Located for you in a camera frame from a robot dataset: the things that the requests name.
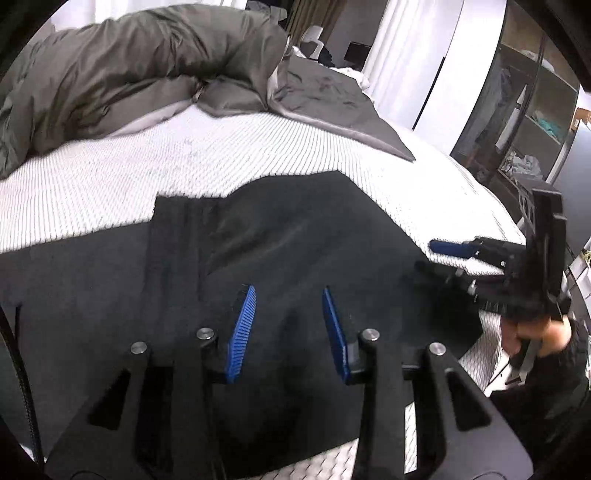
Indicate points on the grey flat panel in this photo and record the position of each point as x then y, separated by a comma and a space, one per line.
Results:
575, 184

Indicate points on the white curtain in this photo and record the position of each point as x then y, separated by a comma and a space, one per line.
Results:
397, 37

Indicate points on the white striped mattress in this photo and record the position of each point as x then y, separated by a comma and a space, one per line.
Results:
138, 157

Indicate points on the white crumpled cloth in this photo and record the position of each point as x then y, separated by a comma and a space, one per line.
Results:
353, 76

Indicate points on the person's right hand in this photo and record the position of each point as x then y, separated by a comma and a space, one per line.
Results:
549, 337

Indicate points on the tan curtain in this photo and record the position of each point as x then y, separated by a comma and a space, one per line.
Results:
318, 14

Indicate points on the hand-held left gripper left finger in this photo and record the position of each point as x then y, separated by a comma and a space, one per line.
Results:
240, 332

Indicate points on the dark open wardrobe shelving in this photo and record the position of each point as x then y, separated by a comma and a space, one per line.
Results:
521, 92

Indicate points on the olive grey puffy duvet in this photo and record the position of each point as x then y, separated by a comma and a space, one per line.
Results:
138, 55

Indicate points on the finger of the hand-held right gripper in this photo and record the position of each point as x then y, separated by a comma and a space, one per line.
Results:
450, 248
480, 288

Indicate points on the black pants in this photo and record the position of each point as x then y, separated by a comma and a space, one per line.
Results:
286, 240

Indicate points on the grey flat blanket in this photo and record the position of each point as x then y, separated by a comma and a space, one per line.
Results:
332, 106

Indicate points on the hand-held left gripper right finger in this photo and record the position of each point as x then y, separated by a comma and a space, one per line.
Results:
337, 337

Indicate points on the person's right forearm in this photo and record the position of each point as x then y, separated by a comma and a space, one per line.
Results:
554, 397

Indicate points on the white chair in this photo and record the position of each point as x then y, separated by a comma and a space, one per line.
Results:
314, 37

